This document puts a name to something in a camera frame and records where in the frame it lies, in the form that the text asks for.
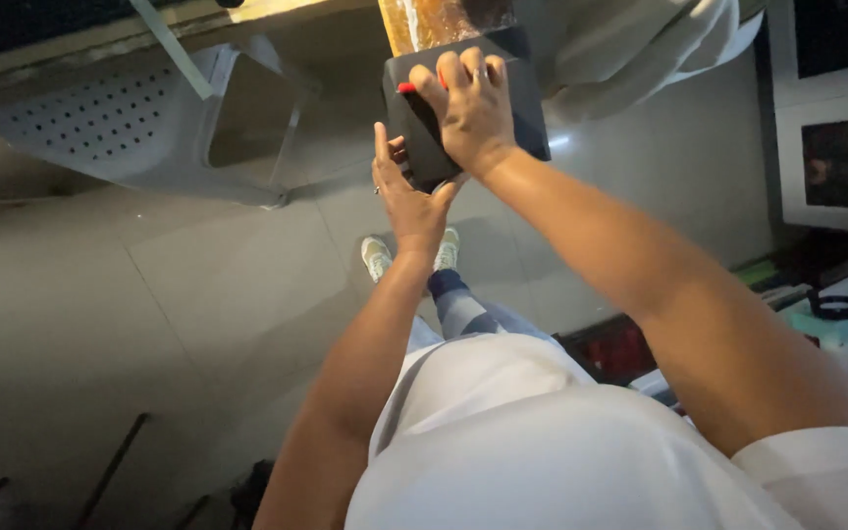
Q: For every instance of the person's shoe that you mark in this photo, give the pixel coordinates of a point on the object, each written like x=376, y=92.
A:
x=376, y=257
x=447, y=252

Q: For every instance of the white perforated plastic chair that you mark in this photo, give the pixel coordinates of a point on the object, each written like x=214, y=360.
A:
x=115, y=125

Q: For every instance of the black box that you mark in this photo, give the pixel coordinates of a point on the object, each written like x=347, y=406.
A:
x=523, y=110

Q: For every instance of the red marker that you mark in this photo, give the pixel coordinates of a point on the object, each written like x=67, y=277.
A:
x=405, y=87

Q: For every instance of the white cloth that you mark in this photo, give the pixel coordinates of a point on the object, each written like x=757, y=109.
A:
x=630, y=51

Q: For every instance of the cluttered table of items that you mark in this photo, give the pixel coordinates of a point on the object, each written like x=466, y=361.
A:
x=799, y=294

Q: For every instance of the white framed picture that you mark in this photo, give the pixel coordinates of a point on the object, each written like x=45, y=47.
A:
x=792, y=177
x=785, y=51

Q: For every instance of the person's left shoe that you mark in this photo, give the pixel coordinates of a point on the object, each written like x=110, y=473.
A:
x=376, y=257

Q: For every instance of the white shirt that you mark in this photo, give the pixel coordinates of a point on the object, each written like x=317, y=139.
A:
x=542, y=442

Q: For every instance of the person's left hand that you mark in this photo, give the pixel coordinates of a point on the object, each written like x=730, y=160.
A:
x=413, y=213

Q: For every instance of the glossy brown wooden panel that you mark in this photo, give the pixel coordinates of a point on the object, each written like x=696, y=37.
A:
x=439, y=22

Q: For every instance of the person's right hand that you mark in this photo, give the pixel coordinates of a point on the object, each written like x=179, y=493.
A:
x=479, y=121

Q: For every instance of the person's right shoe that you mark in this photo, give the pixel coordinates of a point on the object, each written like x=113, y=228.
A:
x=447, y=252

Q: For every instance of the blue grey jeans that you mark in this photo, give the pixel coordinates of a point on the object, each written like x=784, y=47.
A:
x=468, y=313

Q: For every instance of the black object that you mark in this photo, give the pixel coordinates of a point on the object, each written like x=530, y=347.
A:
x=253, y=497

